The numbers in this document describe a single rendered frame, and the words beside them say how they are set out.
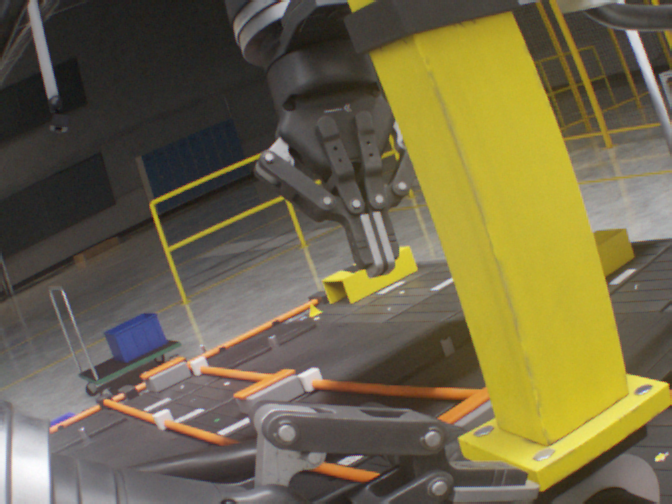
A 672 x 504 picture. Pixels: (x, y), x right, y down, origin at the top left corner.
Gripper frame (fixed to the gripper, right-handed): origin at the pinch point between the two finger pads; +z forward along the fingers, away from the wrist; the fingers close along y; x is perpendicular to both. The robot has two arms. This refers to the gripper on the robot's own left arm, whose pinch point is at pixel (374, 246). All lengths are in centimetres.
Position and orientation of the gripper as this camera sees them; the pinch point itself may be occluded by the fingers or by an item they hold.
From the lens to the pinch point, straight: 64.4
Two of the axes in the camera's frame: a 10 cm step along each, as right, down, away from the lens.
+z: 2.8, 9.3, -2.2
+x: 2.5, -2.9, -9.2
